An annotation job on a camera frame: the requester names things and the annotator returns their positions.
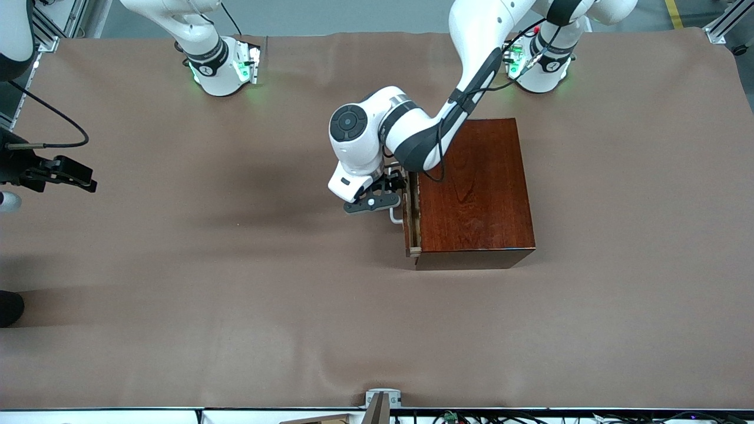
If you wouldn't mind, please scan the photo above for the aluminium profile beam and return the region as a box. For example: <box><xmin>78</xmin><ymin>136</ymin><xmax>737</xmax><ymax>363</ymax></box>
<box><xmin>703</xmin><ymin>0</ymin><xmax>754</xmax><ymax>45</ymax></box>

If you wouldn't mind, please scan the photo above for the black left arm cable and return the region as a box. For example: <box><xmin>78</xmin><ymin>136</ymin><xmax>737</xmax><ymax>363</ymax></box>
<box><xmin>421</xmin><ymin>18</ymin><xmax>551</xmax><ymax>183</ymax></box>

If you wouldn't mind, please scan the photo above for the brown table cover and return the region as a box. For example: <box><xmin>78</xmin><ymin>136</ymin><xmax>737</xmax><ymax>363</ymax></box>
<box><xmin>0</xmin><ymin>26</ymin><xmax>754</xmax><ymax>410</ymax></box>

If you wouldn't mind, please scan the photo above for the black round object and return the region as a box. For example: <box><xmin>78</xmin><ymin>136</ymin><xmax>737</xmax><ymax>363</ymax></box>
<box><xmin>0</xmin><ymin>290</ymin><xmax>25</xmax><ymax>329</ymax></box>

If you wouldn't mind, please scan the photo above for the aluminium profile frame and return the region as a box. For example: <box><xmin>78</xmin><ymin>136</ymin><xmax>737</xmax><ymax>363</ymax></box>
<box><xmin>0</xmin><ymin>0</ymin><xmax>113</xmax><ymax>130</ymax></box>

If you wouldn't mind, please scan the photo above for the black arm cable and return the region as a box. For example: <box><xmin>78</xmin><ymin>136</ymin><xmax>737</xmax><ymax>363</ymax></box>
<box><xmin>6</xmin><ymin>79</ymin><xmax>90</xmax><ymax>149</ymax></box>
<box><xmin>421</xmin><ymin>18</ymin><xmax>551</xmax><ymax>183</ymax></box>

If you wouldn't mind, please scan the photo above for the light wooden drawer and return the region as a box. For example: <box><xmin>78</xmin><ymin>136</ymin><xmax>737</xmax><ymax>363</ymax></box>
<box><xmin>402</xmin><ymin>170</ymin><xmax>422</xmax><ymax>258</ymax></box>

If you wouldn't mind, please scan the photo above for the dark brown wooden cabinet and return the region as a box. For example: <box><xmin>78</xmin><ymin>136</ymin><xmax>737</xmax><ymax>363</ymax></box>
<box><xmin>412</xmin><ymin>118</ymin><xmax>537</xmax><ymax>271</ymax></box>

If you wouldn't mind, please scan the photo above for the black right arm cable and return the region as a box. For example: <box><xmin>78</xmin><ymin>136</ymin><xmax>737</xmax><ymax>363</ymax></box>
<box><xmin>6</xmin><ymin>79</ymin><xmax>90</xmax><ymax>149</ymax></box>

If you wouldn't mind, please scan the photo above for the grey metal bracket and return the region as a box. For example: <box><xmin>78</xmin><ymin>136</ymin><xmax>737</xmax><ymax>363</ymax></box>
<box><xmin>365</xmin><ymin>388</ymin><xmax>402</xmax><ymax>408</ymax></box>

